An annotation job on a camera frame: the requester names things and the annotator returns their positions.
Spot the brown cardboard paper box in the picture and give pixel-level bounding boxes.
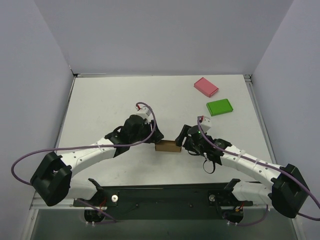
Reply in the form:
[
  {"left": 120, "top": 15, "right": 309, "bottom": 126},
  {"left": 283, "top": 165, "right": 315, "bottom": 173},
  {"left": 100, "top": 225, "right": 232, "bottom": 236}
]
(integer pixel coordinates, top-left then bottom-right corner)
[{"left": 154, "top": 140, "right": 182, "bottom": 153}]

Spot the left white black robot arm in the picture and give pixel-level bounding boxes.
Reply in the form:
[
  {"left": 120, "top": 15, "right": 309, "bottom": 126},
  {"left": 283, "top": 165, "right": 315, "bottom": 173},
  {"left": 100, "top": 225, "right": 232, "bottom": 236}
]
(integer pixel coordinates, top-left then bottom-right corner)
[{"left": 30, "top": 114, "right": 164, "bottom": 207}]

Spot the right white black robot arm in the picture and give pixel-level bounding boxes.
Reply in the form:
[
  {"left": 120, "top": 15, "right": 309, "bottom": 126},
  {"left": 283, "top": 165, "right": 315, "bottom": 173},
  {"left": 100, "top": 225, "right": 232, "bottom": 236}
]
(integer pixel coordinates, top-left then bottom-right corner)
[{"left": 175, "top": 125, "right": 308, "bottom": 219}]

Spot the green paper box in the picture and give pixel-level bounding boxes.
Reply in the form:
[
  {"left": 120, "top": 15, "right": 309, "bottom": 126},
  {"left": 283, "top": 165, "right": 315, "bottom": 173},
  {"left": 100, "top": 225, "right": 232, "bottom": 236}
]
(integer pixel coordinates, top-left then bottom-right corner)
[{"left": 206, "top": 98, "right": 234, "bottom": 117}]

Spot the pink paper box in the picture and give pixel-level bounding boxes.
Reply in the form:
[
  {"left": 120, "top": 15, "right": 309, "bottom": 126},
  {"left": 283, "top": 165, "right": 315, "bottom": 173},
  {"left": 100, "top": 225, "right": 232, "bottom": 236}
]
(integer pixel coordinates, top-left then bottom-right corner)
[{"left": 193, "top": 77, "right": 219, "bottom": 98}]

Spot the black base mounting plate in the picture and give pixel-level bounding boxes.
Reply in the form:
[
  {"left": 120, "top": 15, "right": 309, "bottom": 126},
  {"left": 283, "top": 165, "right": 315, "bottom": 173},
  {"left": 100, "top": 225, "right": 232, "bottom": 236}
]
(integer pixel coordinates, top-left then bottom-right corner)
[{"left": 73, "top": 180, "right": 253, "bottom": 221}]

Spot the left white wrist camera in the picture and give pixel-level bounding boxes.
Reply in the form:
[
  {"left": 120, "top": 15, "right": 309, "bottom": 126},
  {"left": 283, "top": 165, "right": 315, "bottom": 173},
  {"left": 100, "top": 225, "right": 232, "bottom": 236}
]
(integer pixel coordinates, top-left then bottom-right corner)
[{"left": 136, "top": 106, "right": 151, "bottom": 122}]

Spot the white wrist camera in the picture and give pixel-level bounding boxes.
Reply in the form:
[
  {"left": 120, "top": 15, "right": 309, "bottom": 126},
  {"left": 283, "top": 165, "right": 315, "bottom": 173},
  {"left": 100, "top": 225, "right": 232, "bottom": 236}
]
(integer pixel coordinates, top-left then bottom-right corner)
[
  {"left": 136, "top": 106, "right": 151, "bottom": 122},
  {"left": 198, "top": 115, "right": 212, "bottom": 133}
]

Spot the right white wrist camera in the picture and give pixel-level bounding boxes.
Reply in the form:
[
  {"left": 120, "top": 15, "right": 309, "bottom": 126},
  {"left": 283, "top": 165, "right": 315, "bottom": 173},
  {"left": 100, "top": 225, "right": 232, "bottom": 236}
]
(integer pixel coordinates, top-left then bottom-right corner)
[{"left": 198, "top": 115, "right": 212, "bottom": 133}]

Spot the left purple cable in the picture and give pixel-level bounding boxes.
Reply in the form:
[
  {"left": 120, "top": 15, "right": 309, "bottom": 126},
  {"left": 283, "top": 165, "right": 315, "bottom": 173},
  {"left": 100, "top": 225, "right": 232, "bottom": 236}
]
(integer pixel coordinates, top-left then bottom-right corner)
[{"left": 11, "top": 101, "right": 157, "bottom": 225}]

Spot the purple cable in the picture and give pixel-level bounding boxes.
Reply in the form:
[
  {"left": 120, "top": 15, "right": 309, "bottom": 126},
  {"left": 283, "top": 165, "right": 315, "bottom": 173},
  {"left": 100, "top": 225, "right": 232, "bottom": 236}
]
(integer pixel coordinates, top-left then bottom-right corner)
[
  {"left": 197, "top": 116, "right": 320, "bottom": 227},
  {"left": 11, "top": 101, "right": 157, "bottom": 225}
]

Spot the aluminium table frame rail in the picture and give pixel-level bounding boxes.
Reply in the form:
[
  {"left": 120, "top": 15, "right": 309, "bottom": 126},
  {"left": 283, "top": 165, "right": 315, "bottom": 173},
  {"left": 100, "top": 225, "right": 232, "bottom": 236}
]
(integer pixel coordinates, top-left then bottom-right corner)
[{"left": 29, "top": 74, "right": 300, "bottom": 211}]

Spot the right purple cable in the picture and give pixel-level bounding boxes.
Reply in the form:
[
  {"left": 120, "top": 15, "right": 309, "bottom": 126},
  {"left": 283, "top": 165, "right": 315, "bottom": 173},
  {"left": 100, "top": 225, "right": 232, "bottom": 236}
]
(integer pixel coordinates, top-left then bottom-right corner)
[{"left": 197, "top": 116, "right": 320, "bottom": 227}]

